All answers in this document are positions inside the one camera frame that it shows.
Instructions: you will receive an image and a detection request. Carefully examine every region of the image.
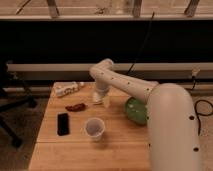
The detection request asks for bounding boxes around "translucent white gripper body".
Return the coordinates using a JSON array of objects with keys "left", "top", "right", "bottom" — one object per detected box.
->
[{"left": 94, "top": 84, "right": 110, "bottom": 108}]

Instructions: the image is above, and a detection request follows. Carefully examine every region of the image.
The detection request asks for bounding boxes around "white sponge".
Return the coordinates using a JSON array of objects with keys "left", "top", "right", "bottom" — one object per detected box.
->
[{"left": 92, "top": 92, "right": 103, "bottom": 104}]

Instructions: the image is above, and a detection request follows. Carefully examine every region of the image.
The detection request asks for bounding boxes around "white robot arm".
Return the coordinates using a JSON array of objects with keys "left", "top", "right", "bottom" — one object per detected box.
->
[{"left": 89, "top": 59, "right": 202, "bottom": 171}]

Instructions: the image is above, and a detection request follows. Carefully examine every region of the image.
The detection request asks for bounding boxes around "green ceramic bowl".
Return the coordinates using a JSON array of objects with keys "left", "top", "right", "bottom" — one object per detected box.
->
[{"left": 125, "top": 97, "right": 147, "bottom": 125}]

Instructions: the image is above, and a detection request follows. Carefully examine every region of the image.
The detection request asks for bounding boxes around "dark red chili pepper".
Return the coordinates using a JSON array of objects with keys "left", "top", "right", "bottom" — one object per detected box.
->
[{"left": 65, "top": 103, "right": 86, "bottom": 112}]

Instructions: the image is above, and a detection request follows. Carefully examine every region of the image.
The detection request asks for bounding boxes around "white crumpled plastic bottle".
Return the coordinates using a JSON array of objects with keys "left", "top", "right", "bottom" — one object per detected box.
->
[{"left": 54, "top": 81, "right": 85, "bottom": 97}]

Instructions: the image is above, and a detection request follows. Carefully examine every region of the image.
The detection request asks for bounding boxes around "clear plastic cup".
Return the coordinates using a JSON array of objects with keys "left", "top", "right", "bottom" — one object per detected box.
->
[{"left": 84, "top": 117, "right": 105, "bottom": 142}]

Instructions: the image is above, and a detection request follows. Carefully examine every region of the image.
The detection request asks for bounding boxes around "thin black leaning rod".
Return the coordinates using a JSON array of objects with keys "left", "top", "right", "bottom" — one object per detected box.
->
[{"left": 126, "top": 11, "right": 155, "bottom": 75}]

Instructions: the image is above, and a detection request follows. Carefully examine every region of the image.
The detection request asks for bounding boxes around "wooden table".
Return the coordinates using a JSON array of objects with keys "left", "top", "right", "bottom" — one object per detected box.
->
[{"left": 29, "top": 83, "right": 150, "bottom": 171}]

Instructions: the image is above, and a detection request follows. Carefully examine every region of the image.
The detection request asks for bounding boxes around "black rectangular phone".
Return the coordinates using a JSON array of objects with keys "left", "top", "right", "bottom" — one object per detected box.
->
[{"left": 57, "top": 113, "right": 69, "bottom": 136}]

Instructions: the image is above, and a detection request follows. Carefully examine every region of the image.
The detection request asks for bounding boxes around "black office chair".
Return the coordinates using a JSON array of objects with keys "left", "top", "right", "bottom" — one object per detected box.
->
[{"left": 0, "top": 61, "right": 37, "bottom": 148}]

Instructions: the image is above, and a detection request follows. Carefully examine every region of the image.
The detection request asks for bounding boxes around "black floor cable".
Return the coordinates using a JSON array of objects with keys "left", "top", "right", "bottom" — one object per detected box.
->
[{"left": 190, "top": 74, "right": 213, "bottom": 136}]

